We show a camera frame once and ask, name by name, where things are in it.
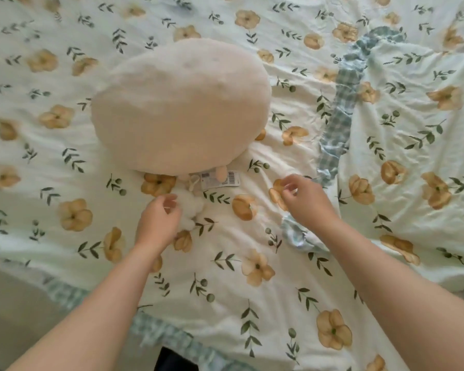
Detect person's left hand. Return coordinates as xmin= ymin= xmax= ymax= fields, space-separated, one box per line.
xmin=135 ymin=194 xmax=183 ymax=248

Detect person's right hand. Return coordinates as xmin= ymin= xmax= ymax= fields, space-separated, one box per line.
xmin=281 ymin=174 xmax=341 ymax=227

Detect cream round plush toy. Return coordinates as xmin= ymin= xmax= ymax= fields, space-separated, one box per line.
xmin=91 ymin=36 xmax=273 ymax=231

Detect person's left forearm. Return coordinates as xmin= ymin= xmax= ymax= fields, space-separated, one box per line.
xmin=6 ymin=241 xmax=173 ymax=371

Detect person's right forearm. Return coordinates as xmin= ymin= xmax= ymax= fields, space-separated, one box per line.
xmin=293 ymin=212 xmax=464 ymax=371

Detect white paper hang tag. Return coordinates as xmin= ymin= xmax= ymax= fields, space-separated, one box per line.
xmin=200 ymin=170 xmax=241 ymax=189

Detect floral bed sheet checked trim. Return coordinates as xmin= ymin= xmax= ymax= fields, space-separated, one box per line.
xmin=0 ymin=0 xmax=464 ymax=371

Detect floral quilt with checked ruffle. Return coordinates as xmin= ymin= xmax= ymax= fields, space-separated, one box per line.
xmin=280 ymin=0 xmax=464 ymax=290

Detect person's dark trousers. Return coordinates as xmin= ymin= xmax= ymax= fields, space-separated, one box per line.
xmin=154 ymin=345 xmax=209 ymax=371

